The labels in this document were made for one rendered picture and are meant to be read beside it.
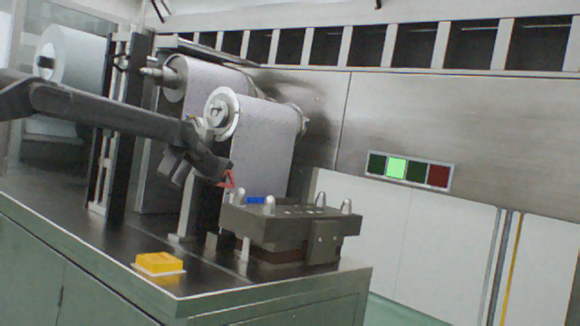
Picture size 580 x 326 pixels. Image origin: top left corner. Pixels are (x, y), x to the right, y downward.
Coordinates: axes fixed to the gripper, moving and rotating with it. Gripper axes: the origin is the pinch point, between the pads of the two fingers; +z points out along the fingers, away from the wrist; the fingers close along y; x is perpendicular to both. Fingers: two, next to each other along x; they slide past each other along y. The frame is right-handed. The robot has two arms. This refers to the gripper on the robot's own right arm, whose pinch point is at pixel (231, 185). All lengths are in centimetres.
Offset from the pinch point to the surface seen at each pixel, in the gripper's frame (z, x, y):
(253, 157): 1.2, 9.9, 0.2
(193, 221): 1.9, -12.3, -7.8
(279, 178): 14.2, 10.9, 0.3
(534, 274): 254, 87, 12
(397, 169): 20.6, 24.6, 30.5
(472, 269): 258, 79, -27
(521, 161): 18, 31, 60
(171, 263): -14.3, -25.0, 13.5
